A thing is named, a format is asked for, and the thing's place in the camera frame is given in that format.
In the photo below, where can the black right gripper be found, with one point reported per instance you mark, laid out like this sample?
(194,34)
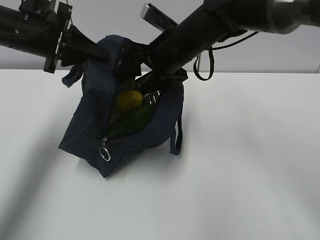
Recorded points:
(157,63)

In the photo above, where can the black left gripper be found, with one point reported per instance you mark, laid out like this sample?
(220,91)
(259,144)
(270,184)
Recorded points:
(42,23)

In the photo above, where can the yellow lemon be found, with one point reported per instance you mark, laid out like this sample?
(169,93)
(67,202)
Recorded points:
(127,101)

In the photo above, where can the green cucumber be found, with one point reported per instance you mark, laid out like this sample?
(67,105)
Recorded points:
(131,123)

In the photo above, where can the dark navy fabric lunch bag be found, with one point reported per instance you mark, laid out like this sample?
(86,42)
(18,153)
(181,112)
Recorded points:
(102,82)

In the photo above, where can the glass container with green lid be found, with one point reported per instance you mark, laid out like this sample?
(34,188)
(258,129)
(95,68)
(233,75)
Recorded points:
(151,98)

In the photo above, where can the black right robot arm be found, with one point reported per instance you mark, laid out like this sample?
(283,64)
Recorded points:
(214,22)

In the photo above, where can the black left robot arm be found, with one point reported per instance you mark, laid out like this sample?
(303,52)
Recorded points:
(7,36)

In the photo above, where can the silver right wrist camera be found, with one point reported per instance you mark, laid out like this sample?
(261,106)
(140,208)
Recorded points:
(158,19)

